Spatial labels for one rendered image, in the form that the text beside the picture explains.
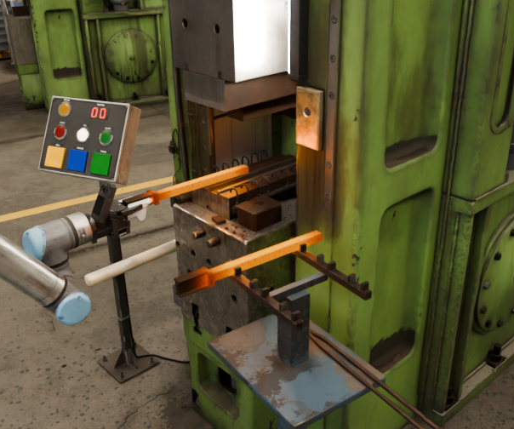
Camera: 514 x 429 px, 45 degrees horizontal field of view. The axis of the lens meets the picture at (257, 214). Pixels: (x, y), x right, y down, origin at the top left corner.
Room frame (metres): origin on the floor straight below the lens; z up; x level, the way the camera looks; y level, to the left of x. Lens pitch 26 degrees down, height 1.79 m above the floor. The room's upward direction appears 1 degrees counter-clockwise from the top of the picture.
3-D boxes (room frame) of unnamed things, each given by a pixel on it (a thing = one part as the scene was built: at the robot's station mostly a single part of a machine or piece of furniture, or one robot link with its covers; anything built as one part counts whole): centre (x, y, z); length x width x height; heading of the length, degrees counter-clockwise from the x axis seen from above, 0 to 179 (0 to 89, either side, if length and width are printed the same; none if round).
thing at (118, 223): (1.58, 0.43, 1.02); 0.12 x 0.08 x 0.09; 132
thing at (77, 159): (2.10, 0.64, 1.01); 0.07 x 0.05 x 0.07; 67
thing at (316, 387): (1.33, -0.09, 0.71); 0.40 x 0.30 x 0.02; 34
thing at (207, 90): (1.99, 0.00, 1.32); 0.42 x 0.20 x 0.10; 132
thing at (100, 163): (2.06, 0.55, 1.01); 0.07 x 0.05 x 0.07; 67
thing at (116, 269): (2.05, 0.45, 0.62); 0.44 x 0.05 x 0.05; 132
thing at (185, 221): (1.96, -0.05, 0.69); 0.56 x 0.38 x 0.45; 132
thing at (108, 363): (2.22, 0.59, 0.05); 0.22 x 0.22 x 0.09; 42
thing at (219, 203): (1.99, 0.00, 0.96); 0.42 x 0.20 x 0.09; 132
